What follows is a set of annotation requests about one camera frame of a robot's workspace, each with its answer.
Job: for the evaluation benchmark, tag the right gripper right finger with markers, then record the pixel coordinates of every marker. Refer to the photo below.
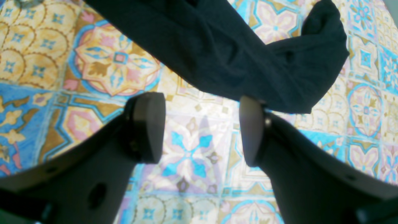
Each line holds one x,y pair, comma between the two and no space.
310,185

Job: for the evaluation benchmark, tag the black t-shirt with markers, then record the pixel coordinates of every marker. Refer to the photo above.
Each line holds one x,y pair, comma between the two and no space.
209,45

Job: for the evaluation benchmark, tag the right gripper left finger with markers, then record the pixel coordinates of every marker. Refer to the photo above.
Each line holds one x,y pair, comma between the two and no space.
86,184

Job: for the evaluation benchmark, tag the patterned tablecloth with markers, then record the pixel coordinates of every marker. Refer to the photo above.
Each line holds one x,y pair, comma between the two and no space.
66,71

